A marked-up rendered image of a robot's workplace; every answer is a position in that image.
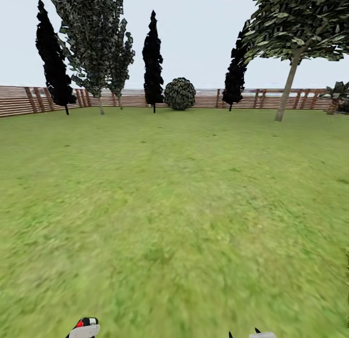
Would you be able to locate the insectifuge atomizer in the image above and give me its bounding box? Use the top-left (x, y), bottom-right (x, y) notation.
top-left (76, 317), bottom-right (98, 328)

